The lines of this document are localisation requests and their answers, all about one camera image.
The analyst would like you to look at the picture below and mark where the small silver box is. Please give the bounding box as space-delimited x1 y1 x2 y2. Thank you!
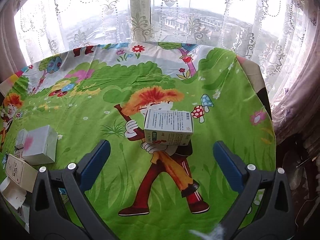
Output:
15 129 28 149

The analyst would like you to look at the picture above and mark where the beige box with drawing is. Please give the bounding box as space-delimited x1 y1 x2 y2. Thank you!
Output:
5 154 38 193

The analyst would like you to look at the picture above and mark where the silver box with pink spot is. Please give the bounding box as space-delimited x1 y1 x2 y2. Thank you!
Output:
22 125 58 165

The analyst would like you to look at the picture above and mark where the cartoon print green tablecloth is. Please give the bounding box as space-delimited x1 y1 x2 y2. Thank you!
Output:
1 42 276 239

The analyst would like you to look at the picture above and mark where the white green medicine box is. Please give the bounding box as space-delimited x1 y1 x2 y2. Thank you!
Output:
144 109 194 146

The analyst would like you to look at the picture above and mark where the white lace curtain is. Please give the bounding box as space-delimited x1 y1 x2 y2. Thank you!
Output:
13 0 309 100

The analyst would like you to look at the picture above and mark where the mauve drape curtain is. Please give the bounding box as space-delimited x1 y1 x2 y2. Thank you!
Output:
272 0 319 145

